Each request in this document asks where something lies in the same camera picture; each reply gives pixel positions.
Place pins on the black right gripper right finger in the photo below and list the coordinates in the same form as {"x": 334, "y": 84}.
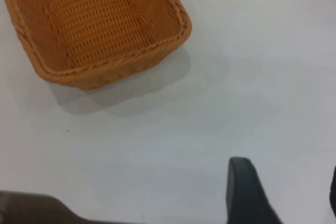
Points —
{"x": 333, "y": 190}

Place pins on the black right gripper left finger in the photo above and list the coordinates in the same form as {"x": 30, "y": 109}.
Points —
{"x": 244, "y": 197}

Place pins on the orange woven wicker basket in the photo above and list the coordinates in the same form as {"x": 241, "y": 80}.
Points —
{"x": 99, "y": 24}

